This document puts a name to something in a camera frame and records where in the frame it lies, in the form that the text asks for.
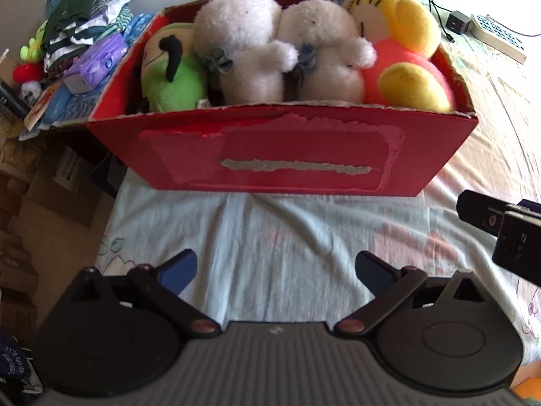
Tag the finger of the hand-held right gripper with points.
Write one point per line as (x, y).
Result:
(530, 209)
(477, 211)

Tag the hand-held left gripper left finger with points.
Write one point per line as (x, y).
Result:
(181, 268)

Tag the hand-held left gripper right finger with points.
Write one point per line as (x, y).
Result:
(372, 268)

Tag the red cardboard box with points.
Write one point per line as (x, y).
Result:
(274, 152)

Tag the green plush toy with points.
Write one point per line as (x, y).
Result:
(173, 80)

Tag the yellow tiger plush toy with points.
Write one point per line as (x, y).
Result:
(401, 29)

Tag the white plush bunny plaid ears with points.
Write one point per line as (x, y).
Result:
(329, 50)
(245, 42)

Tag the pale cartoon print bed sheet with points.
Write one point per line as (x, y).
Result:
(274, 241)

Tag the cardboard box white label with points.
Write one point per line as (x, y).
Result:
(50, 194)

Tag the beige power strip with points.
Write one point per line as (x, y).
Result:
(498, 38)

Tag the black charger adapter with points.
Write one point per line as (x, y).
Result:
(458, 23)

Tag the dark blue printed cloth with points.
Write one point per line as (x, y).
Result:
(17, 363)

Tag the colourful printed packet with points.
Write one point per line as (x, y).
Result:
(44, 105)

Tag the purple tissue box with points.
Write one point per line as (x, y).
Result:
(97, 61)

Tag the small grey white toy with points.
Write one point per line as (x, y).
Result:
(31, 92)

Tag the black cylinder bottle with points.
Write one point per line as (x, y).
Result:
(10, 101)

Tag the blue floral cloth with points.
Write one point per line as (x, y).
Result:
(139, 29)

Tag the small red plush toy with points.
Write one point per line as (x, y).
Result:
(27, 74)

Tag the yellow-green plush toy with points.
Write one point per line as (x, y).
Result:
(33, 42)

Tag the pile of folded clothes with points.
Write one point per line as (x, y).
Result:
(84, 12)

